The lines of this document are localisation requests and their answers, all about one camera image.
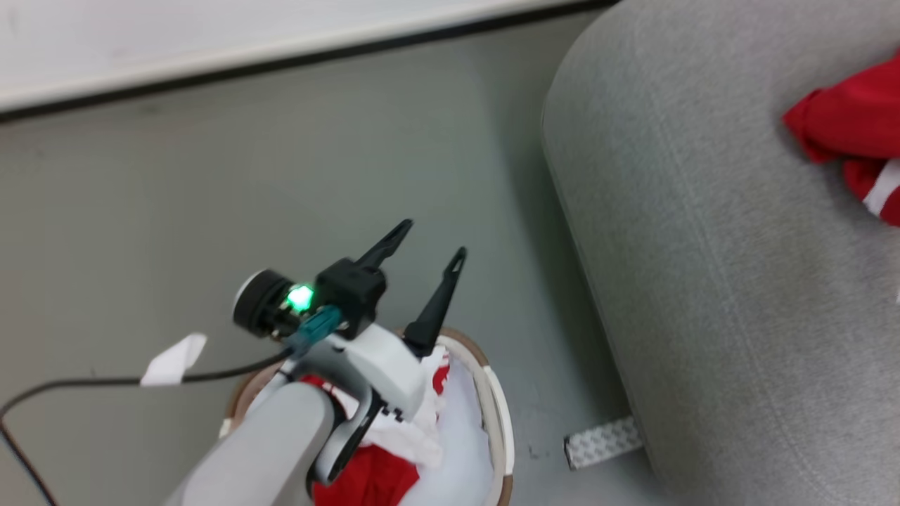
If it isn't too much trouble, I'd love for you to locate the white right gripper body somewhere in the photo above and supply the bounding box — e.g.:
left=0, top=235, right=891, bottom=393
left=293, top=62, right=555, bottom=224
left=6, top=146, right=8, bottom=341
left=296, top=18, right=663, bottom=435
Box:
left=233, top=269, right=431, bottom=424

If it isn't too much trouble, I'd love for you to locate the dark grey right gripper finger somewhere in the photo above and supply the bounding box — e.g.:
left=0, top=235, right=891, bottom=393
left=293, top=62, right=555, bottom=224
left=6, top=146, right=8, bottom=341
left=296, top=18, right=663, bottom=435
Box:
left=357, top=219, right=415, bottom=269
left=403, top=247, right=468, bottom=360

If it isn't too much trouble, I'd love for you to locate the round white laundry basket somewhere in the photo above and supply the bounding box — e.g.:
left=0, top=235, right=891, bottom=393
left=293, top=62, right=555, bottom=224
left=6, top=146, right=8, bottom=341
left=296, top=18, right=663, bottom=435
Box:
left=219, top=327, right=515, bottom=506

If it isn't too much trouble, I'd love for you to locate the white garment with red print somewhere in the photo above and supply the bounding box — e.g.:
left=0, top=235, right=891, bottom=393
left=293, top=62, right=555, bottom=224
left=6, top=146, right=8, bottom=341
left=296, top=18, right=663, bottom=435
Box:
left=330, top=348, right=451, bottom=468

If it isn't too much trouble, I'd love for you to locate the patterned grey tape strip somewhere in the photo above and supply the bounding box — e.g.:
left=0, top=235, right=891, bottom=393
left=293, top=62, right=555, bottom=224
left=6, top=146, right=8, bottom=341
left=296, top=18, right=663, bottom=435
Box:
left=564, top=416, right=644, bottom=470

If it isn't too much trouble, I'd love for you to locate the white black skirting board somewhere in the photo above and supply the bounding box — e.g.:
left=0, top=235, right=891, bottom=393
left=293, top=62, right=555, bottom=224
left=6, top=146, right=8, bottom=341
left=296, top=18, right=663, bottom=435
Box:
left=0, top=0, right=623, bottom=120

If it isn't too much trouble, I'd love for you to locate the grey fabric sofa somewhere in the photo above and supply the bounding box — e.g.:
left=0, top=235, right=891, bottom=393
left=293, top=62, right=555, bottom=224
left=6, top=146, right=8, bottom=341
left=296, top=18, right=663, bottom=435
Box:
left=541, top=0, right=900, bottom=506

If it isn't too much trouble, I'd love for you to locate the red garment with white stripe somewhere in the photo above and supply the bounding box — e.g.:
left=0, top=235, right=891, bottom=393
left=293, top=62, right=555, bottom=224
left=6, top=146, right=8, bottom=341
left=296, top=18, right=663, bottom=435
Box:
left=783, top=53, right=900, bottom=227

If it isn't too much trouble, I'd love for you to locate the teal cable connector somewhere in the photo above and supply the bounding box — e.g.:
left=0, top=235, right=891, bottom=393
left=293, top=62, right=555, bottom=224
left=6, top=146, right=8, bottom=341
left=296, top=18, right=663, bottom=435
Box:
left=290, top=306, right=345, bottom=353

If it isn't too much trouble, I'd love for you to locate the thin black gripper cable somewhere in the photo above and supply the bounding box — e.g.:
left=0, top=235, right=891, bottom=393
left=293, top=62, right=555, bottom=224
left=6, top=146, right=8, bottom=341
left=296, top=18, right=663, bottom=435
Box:
left=307, top=390, right=386, bottom=487

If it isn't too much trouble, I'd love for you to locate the white paper cable tag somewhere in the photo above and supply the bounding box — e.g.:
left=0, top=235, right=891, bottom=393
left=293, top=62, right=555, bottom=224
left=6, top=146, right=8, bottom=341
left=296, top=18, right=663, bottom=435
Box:
left=139, top=332, right=209, bottom=387

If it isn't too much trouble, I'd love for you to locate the long black camera cable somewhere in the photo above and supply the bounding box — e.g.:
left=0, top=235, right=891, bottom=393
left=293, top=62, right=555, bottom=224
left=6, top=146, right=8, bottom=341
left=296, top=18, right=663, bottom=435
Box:
left=0, top=348, right=296, bottom=506

